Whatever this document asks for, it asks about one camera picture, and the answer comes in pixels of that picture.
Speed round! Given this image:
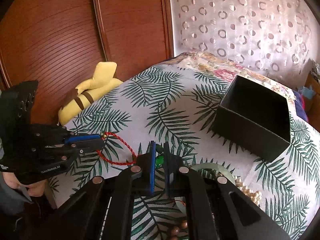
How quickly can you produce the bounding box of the red cord bracelet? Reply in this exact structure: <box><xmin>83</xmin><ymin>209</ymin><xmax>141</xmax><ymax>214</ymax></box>
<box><xmin>96</xmin><ymin>131</ymin><xmax>138</xmax><ymax>166</ymax></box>

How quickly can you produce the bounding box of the green jade bangle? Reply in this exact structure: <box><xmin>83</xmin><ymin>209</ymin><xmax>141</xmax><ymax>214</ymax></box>
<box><xmin>174</xmin><ymin>163</ymin><xmax>237</xmax><ymax>215</ymax></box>

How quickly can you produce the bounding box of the brown wooden bead bracelet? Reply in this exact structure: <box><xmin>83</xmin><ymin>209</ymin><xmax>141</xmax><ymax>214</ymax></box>
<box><xmin>167</xmin><ymin>219</ymin><xmax>189</xmax><ymax>240</ymax></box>

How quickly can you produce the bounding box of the black open jewelry box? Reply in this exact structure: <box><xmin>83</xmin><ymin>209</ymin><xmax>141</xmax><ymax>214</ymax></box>
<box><xmin>212</xmin><ymin>75</ymin><xmax>291</xmax><ymax>162</ymax></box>

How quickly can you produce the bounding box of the person's left hand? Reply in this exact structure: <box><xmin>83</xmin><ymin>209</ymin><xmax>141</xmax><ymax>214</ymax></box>
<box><xmin>2</xmin><ymin>172</ymin><xmax>47</xmax><ymax>197</ymax></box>

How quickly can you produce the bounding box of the palm leaf bed sheet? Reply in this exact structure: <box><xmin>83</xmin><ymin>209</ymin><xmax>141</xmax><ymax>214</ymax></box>
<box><xmin>50</xmin><ymin>64</ymin><xmax>319</xmax><ymax>239</ymax></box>

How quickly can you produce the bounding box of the yellow plush toy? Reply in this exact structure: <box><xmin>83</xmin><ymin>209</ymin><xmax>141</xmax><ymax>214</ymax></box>
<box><xmin>58</xmin><ymin>62</ymin><xmax>123</xmax><ymax>126</ymax></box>

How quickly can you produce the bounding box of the floral quilt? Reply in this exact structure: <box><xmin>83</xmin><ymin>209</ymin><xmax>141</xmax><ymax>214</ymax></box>
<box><xmin>162</xmin><ymin>51</ymin><xmax>296</xmax><ymax>114</ymax></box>

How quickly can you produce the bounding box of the brown wooden wardrobe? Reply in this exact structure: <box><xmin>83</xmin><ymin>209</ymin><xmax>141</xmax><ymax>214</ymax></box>
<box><xmin>1</xmin><ymin>0</ymin><xmax>173</xmax><ymax>124</ymax></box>

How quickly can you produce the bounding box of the wooden side cabinet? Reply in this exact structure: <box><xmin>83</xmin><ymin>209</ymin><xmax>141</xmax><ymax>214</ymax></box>
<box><xmin>305</xmin><ymin>73</ymin><xmax>319</xmax><ymax>127</ymax></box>

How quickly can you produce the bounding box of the blue bag by bed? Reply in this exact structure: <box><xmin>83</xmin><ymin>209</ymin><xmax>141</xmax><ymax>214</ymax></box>
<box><xmin>298</xmin><ymin>85</ymin><xmax>316</xmax><ymax>100</ymax></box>

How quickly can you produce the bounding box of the circle pattern sheer curtain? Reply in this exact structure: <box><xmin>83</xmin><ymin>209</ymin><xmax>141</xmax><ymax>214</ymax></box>
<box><xmin>170</xmin><ymin>0</ymin><xmax>319</xmax><ymax>88</ymax></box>

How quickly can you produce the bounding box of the white pearl necklace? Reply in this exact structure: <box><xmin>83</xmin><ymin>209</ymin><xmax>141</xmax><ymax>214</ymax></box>
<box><xmin>235</xmin><ymin>177</ymin><xmax>263</xmax><ymax>207</ymax></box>

